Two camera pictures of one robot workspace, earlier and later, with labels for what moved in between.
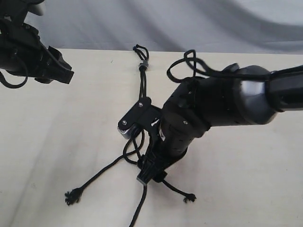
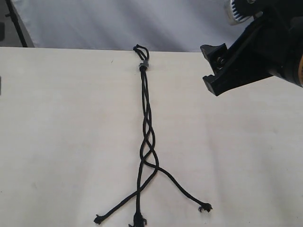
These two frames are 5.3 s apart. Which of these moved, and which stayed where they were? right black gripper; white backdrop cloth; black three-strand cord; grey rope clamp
Moved: black three-strand cord; right black gripper
Stayed: white backdrop cloth; grey rope clamp
